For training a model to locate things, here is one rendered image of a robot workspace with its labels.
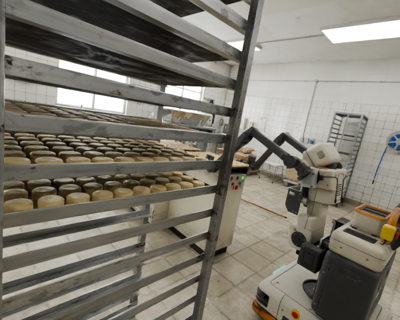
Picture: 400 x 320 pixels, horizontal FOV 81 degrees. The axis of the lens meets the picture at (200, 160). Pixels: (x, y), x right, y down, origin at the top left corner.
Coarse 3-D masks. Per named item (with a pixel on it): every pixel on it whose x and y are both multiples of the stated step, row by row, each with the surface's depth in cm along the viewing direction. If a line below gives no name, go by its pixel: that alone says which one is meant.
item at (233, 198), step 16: (192, 176) 227; (208, 176) 211; (240, 192) 222; (176, 208) 247; (192, 208) 227; (208, 208) 211; (224, 208) 212; (192, 224) 228; (208, 224) 211; (224, 224) 218; (224, 240) 224
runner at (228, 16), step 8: (192, 0) 59; (200, 0) 59; (208, 0) 61; (216, 0) 62; (208, 8) 62; (216, 8) 63; (224, 8) 65; (216, 16) 66; (224, 16) 66; (232, 16) 68; (240, 16) 70; (232, 24) 70; (240, 24) 71; (240, 32) 75
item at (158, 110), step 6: (162, 90) 106; (156, 108) 108; (162, 108) 108; (156, 114) 108; (162, 114) 109; (144, 222) 118; (144, 234) 120; (138, 240) 120; (144, 240) 121; (138, 252) 121; (138, 270) 123; (132, 300) 126
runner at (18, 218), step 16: (160, 192) 65; (176, 192) 70; (192, 192) 75; (208, 192) 80; (48, 208) 46; (64, 208) 48; (80, 208) 51; (96, 208) 53; (112, 208) 56; (16, 224) 43
